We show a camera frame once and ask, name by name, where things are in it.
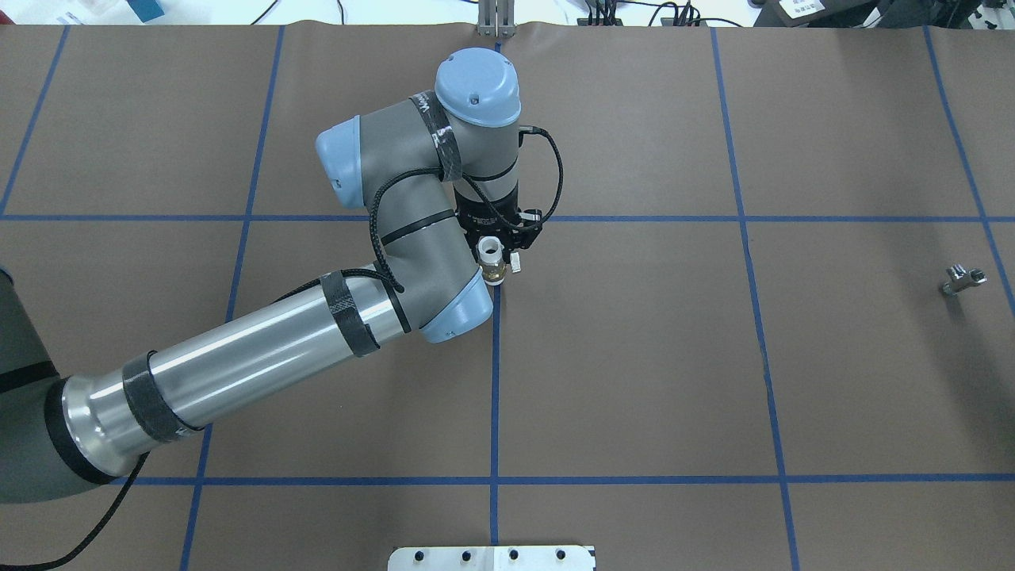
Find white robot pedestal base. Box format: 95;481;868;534
387;545;597;570

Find black label printer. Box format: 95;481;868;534
751;1;891;29

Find aluminium frame post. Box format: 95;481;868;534
475;0;517;39

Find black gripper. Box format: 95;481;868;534
454;189;545;254

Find brass PPR valve white ends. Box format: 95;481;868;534
476;237;522;286

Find chrome threaded pipe fitting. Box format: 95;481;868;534
940;264;987;297

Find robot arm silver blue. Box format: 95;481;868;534
2;48;547;504

